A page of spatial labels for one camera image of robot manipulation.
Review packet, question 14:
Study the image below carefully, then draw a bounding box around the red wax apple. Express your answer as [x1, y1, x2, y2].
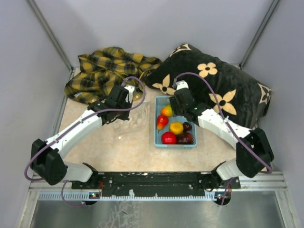
[156, 115, 169, 131]

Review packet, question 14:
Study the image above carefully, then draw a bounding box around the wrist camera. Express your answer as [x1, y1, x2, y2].
[173, 80, 189, 91]
[124, 85, 135, 103]

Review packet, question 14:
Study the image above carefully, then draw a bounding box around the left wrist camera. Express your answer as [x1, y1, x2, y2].
[124, 85, 135, 103]

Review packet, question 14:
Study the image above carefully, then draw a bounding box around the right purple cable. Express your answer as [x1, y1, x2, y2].
[174, 72, 273, 206]

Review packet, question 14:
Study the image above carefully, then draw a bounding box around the yellow plaid shirt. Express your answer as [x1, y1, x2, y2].
[64, 47, 162, 105]

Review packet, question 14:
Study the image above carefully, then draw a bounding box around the black floral pillow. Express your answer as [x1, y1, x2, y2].
[142, 43, 272, 128]

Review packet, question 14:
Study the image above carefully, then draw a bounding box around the green orange mango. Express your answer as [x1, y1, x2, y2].
[161, 104, 173, 117]

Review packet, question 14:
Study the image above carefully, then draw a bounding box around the clear zip top bag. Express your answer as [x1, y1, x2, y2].
[113, 102, 150, 140]

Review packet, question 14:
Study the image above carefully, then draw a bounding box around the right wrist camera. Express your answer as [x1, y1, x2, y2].
[173, 80, 189, 91]

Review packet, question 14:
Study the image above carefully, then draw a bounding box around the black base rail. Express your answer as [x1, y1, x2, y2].
[72, 171, 229, 197]

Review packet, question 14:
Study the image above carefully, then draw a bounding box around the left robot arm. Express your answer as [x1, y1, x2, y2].
[30, 85, 135, 189]

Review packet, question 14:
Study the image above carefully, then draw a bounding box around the large dark red fruit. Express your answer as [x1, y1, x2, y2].
[176, 132, 193, 144]

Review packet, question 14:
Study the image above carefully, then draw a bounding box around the light blue plastic basket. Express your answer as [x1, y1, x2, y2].
[152, 96, 197, 149]

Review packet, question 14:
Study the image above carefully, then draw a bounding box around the orange yellow fruit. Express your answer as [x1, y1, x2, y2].
[169, 122, 184, 135]

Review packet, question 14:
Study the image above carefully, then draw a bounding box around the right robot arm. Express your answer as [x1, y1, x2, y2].
[169, 88, 274, 188]

